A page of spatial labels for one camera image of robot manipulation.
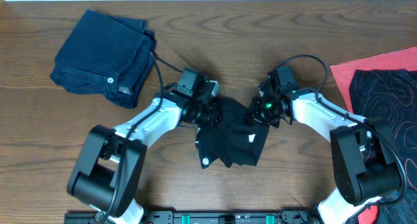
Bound black t-shirt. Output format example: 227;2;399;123
195;97;269;169

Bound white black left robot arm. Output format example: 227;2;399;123
66;91;219;223

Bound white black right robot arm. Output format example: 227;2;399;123
248;87;407;223

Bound folded navy blue shorts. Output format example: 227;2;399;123
50;10;156;109

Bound black swirl patterned garment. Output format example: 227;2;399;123
349;70;416;223

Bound red cloth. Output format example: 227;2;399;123
330;48;416;223

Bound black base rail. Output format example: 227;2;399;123
63;210;323;224

